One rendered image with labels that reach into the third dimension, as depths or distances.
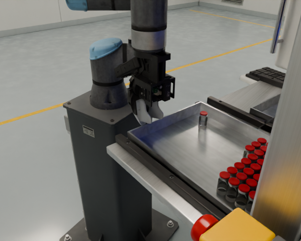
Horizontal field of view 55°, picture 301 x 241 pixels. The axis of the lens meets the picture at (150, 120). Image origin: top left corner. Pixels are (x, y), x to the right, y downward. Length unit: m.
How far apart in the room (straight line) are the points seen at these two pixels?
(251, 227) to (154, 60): 0.38
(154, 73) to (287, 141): 0.37
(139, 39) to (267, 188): 0.39
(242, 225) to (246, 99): 0.67
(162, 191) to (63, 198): 1.33
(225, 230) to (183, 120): 0.51
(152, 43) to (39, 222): 1.38
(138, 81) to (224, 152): 0.26
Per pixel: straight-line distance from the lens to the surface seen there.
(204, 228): 0.38
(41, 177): 2.08
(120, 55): 1.02
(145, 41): 0.61
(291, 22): 1.48
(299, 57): 0.30
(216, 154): 0.71
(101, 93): 1.07
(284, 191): 0.36
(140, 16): 0.60
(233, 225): 0.37
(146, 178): 0.63
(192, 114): 0.85
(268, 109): 0.95
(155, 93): 0.65
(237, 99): 0.98
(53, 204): 1.87
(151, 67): 0.63
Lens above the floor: 1.31
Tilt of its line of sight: 31 degrees down
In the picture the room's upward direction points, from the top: straight up
